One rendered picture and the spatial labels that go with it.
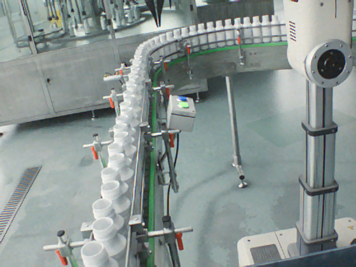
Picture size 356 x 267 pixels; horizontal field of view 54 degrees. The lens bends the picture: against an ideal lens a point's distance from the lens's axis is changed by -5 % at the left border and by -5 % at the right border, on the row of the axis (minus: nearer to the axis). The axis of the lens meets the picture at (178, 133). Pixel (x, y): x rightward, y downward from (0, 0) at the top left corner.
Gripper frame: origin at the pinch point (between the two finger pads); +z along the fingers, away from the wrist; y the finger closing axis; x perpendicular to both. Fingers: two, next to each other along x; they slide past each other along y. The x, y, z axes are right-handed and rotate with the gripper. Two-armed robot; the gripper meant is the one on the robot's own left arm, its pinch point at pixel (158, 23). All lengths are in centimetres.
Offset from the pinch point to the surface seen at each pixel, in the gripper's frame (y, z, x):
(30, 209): -126, 143, 142
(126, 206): -10.3, 28.7, -35.0
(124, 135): -12.4, 25.3, -8.7
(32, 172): -145, 143, 204
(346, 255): 34, 47, -39
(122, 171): -11.9, 27.2, -23.5
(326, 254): 29, 46, -39
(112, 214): -11.9, 26.4, -40.4
